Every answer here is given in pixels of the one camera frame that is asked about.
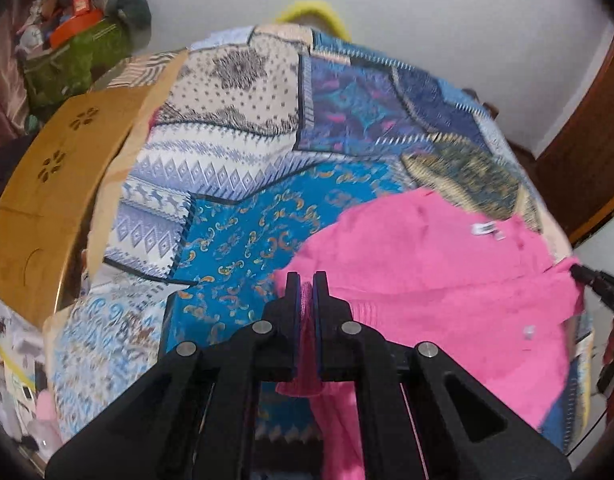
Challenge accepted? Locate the white floral cloth pile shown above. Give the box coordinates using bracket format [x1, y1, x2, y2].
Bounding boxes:
[0, 299, 63, 464]

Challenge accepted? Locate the wooden carved headboard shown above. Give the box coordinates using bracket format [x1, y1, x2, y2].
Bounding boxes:
[0, 52, 188, 327]

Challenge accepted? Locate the striped pink curtain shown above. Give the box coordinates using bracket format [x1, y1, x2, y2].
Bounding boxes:
[0, 0, 34, 147]

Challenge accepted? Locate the blue patchwork bedspread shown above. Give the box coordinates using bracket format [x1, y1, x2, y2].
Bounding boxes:
[49, 25, 592, 450]

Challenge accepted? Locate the orange box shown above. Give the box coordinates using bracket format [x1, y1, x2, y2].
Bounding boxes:
[49, 9, 104, 49]

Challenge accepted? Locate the pink knit shirt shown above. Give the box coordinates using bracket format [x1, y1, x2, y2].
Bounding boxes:
[273, 187, 586, 480]

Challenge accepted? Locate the yellow hoop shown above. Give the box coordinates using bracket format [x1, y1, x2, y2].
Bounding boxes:
[275, 0, 351, 42]

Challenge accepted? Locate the brown wooden door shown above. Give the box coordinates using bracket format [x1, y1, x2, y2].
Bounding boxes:
[536, 38, 614, 244]

